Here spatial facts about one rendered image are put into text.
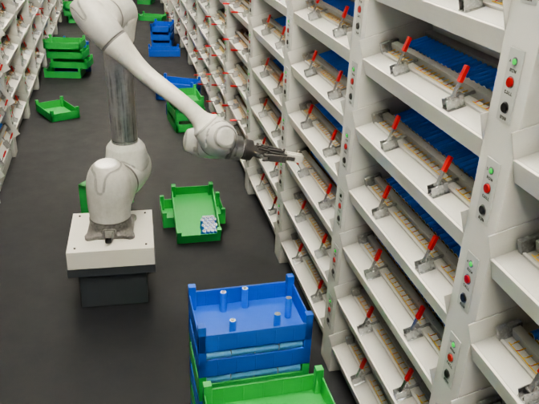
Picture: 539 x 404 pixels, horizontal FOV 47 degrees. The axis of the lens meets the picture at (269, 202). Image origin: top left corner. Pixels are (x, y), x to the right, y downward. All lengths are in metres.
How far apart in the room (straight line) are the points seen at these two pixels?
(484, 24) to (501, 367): 0.62
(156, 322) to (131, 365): 0.24
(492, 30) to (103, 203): 1.57
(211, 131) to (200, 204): 1.06
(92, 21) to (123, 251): 0.80
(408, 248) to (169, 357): 1.03
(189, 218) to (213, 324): 1.31
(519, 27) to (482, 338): 0.58
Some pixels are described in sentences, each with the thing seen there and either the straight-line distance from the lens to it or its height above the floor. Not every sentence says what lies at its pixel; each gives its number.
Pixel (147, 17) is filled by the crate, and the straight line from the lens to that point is 8.04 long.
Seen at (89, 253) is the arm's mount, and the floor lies 0.26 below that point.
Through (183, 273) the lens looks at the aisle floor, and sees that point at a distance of 2.66.
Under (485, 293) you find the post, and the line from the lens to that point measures 1.23.
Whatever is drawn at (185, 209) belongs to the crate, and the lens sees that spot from 3.00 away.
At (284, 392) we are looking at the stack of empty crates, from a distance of 1.63.
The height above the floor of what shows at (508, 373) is 0.69.
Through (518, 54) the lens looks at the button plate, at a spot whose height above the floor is 1.23.
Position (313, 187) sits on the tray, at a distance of 2.26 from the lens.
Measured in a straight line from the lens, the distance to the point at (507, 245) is 1.19.
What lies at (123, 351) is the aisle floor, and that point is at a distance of 2.28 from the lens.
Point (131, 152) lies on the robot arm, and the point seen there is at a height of 0.54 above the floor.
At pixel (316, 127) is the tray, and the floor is 0.71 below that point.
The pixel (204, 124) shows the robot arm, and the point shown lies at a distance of 2.03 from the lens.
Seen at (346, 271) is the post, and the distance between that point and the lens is 1.97.
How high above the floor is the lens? 1.45
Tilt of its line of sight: 26 degrees down
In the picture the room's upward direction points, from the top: 3 degrees clockwise
